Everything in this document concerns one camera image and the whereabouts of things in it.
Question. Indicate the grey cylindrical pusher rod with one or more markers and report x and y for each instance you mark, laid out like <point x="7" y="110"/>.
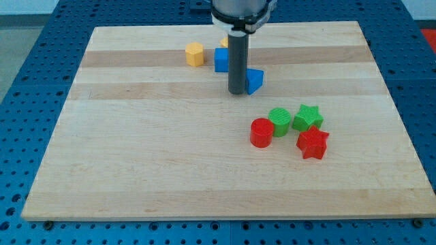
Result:
<point x="237" y="64"/>

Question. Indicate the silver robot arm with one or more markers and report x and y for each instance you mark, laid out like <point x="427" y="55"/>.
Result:
<point x="239" y="19"/>

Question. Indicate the yellow block behind rod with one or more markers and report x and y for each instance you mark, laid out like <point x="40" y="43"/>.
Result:
<point x="224" y="42"/>

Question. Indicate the blue cube block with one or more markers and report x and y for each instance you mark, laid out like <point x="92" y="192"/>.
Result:
<point x="221" y="60"/>

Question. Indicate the blue triangle block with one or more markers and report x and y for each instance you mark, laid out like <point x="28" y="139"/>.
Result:
<point x="254" y="80"/>

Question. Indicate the yellow hexagon block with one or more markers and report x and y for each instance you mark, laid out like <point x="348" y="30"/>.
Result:
<point x="194" y="54"/>

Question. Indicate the green cylinder block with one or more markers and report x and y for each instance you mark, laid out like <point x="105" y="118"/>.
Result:
<point x="280" y="118"/>

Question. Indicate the red cylinder block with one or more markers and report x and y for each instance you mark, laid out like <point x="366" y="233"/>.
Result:
<point x="261" y="133"/>

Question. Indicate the green star block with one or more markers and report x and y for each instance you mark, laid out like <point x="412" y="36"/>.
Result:
<point x="306" y="117"/>

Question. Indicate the red star block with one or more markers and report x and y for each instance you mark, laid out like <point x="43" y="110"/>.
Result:
<point x="312" y="143"/>

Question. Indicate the wooden board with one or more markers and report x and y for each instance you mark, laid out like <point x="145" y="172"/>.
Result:
<point x="145" y="136"/>

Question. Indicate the blue perforated metal base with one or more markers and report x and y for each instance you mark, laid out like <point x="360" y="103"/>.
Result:
<point x="33" y="103"/>

